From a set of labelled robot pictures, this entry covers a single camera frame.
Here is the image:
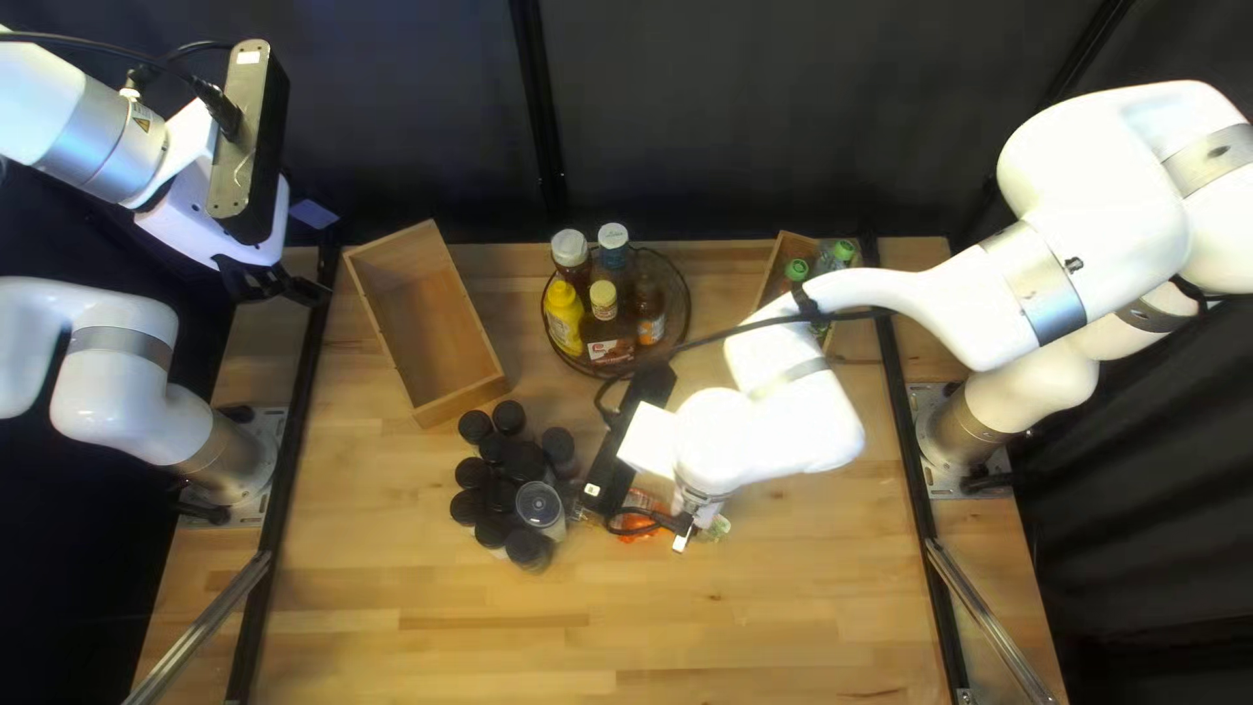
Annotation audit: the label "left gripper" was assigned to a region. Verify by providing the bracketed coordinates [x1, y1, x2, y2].
[132, 98, 340, 307]

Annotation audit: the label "round black wire rack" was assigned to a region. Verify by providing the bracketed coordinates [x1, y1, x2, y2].
[541, 240, 693, 381]

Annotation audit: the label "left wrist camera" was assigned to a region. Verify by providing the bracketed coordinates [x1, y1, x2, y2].
[204, 39, 293, 248]

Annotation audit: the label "tall spice jar dark contents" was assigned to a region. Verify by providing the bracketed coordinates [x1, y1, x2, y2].
[541, 427, 581, 481]

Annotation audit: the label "spice jar clear dome lid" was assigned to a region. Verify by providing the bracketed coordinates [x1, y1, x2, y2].
[515, 480, 567, 542]

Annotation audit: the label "brown sauce bottle beige cap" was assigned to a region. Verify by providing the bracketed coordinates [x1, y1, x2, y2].
[584, 279, 638, 368]

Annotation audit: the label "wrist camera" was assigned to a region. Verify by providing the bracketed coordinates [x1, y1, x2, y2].
[204, 39, 293, 248]
[576, 362, 679, 522]

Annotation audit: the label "black frame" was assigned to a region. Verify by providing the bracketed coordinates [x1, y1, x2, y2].
[122, 0, 1127, 705]

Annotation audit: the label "long empty wooden box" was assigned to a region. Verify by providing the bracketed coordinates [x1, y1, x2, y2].
[341, 218, 510, 430]

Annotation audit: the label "yellow mustard bottle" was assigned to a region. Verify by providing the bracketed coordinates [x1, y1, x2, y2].
[543, 279, 587, 358]

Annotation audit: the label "white baby food pouch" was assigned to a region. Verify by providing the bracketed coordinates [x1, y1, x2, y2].
[812, 238, 859, 280]

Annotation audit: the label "amber sauce bottle brown cap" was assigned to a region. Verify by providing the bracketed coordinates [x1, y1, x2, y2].
[631, 274, 669, 347]

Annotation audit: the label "blue label bottle white cap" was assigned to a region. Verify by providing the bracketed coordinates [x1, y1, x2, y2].
[597, 222, 632, 285]

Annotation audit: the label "black cable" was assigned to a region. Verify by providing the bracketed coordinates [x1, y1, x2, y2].
[604, 504, 694, 546]
[0, 29, 246, 138]
[125, 39, 236, 91]
[593, 284, 887, 437]

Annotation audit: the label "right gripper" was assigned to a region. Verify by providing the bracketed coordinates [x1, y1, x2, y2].
[617, 399, 685, 483]

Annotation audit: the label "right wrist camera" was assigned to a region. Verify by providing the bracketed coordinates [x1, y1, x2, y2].
[576, 362, 679, 522]

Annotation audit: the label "red ketchup bottle white cap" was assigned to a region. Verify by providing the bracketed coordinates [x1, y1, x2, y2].
[550, 228, 591, 295]

